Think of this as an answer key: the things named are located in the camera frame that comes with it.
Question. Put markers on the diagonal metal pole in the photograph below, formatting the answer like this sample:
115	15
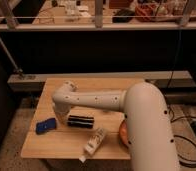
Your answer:
17	69

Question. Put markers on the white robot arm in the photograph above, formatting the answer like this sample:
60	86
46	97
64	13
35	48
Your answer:
149	131

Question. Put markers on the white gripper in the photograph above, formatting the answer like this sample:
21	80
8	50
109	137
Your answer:
61	111

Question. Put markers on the blue eraser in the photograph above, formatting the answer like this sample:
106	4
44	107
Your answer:
45	126

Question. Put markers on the orange round object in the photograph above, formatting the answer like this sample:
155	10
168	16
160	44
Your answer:
123	133

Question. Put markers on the wooden table board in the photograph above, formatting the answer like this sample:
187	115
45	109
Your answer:
67	142

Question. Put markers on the white tube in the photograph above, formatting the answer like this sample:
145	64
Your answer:
93	144

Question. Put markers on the metal frame rail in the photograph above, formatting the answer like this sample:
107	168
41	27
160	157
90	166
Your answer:
96	15

